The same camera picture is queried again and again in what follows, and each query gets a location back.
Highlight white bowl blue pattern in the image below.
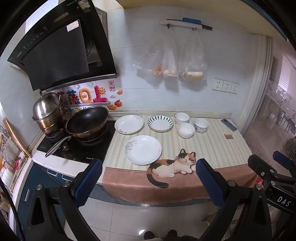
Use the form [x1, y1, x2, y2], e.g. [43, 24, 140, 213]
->
[194, 118, 209, 133]

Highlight plain white bowl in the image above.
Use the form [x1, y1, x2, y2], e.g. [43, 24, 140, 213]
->
[178, 123, 195, 138]

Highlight white bowl black rim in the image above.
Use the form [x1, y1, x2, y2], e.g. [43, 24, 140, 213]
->
[174, 113, 190, 125]

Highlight blue leaf pattern plate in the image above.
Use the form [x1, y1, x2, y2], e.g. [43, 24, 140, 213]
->
[147, 115, 174, 133]

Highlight white plate pink flowers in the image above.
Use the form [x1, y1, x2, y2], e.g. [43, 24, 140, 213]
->
[114, 115, 144, 135]

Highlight blue smartphone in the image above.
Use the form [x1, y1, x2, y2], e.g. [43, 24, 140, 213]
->
[221, 118, 237, 132]

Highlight black gas stove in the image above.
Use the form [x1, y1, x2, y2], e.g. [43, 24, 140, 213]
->
[36, 120, 117, 164]

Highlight striped cat table mat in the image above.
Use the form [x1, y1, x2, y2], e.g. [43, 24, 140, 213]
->
[100, 118, 257, 204]

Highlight black wok pan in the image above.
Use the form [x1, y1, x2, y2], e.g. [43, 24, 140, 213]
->
[45, 106, 109, 158]

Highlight wooden cutting board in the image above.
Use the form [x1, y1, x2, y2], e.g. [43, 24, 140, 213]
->
[3, 118, 32, 158]

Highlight white plate grey flower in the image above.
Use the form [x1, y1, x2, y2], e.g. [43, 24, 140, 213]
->
[124, 135, 162, 165]

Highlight stainless steel pot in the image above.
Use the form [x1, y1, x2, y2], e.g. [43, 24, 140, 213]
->
[32, 91, 66, 135]

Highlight plastic bag with block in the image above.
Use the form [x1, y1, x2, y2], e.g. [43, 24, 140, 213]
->
[179, 30, 207, 83]

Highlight plastic bag with eggs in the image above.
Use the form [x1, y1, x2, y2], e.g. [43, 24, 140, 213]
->
[162, 28, 178, 78]

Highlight plastic bag with snacks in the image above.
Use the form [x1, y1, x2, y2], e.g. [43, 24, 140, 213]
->
[134, 33, 165, 76]

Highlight black range hood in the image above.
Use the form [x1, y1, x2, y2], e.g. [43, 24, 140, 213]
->
[8, 1, 118, 91]

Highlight black cable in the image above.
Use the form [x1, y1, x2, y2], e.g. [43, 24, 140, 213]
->
[0, 178, 26, 241]

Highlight wall socket panel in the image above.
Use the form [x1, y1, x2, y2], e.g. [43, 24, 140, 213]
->
[212, 78, 239, 94]

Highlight colourful wall stickers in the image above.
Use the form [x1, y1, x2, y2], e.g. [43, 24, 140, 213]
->
[53, 79, 123, 113]

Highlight white wall hook rack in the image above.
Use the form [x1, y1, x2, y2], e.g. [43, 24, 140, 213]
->
[159, 20, 202, 30]

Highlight blue handled knife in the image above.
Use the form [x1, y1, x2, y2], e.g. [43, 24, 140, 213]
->
[167, 18, 213, 31]

